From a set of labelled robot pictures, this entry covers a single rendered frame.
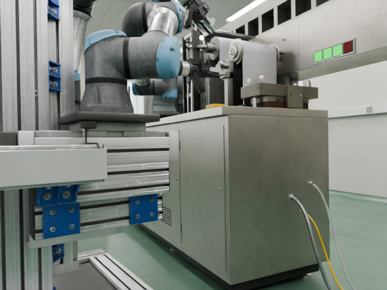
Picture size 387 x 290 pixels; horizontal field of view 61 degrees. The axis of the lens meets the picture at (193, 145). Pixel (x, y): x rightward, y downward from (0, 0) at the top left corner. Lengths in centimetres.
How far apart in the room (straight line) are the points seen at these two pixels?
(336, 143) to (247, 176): 337
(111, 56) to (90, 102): 14
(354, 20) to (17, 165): 156
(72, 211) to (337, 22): 151
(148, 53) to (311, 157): 113
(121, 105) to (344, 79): 410
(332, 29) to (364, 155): 287
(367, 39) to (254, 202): 90
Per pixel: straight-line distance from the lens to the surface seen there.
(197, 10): 183
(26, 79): 105
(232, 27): 263
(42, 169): 73
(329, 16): 191
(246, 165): 151
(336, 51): 183
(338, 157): 479
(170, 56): 90
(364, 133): 456
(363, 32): 176
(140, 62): 91
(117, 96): 91
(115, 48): 93
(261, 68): 194
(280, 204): 166
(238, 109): 149
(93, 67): 93
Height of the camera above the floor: 74
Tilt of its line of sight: level
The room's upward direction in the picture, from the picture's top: 1 degrees counter-clockwise
